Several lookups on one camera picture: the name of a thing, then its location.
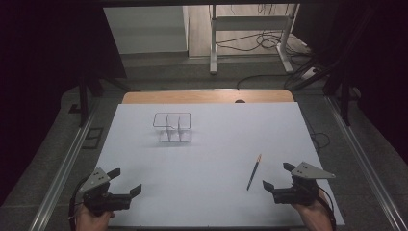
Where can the clear acrylic organizer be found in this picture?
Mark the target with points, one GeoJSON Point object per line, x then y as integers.
{"type": "Point", "coordinates": [179, 129]}

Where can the person's left hand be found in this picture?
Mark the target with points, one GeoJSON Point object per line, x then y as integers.
{"type": "Point", "coordinates": [93, 223]}

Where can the white power strip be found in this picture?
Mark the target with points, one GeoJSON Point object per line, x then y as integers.
{"type": "Point", "coordinates": [309, 73]}

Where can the dark curtain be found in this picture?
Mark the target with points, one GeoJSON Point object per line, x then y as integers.
{"type": "Point", "coordinates": [378, 64]}
{"type": "Point", "coordinates": [48, 64]}

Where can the black floor bracket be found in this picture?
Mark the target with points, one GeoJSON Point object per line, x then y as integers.
{"type": "Point", "coordinates": [87, 138]}

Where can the person's right hand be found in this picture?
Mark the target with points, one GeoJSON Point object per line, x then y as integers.
{"type": "Point", "coordinates": [316, 216]}

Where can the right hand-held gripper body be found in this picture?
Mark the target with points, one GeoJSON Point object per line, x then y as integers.
{"type": "Point", "coordinates": [300, 194]}

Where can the dark table grommet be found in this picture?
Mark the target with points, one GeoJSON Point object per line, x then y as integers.
{"type": "Point", "coordinates": [240, 101]}

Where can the dark pencil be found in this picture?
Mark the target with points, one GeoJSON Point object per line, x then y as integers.
{"type": "Point", "coordinates": [253, 173]}

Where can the black metal stand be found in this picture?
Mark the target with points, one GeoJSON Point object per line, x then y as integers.
{"type": "Point", "coordinates": [84, 102]}
{"type": "Point", "coordinates": [344, 106]}

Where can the white cabinet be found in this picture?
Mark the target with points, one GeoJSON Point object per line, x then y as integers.
{"type": "Point", "coordinates": [144, 29]}

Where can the white paper sheet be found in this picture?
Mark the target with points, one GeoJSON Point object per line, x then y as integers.
{"type": "Point", "coordinates": [208, 166]}

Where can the aluminium rail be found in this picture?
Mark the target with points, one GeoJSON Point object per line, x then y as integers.
{"type": "Point", "coordinates": [369, 173]}
{"type": "Point", "coordinates": [61, 179]}

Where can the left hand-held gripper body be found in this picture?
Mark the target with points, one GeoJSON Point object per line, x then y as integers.
{"type": "Point", "coordinates": [102, 200]}

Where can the white desk frame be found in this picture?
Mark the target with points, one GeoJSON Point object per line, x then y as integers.
{"type": "Point", "coordinates": [213, 48]}

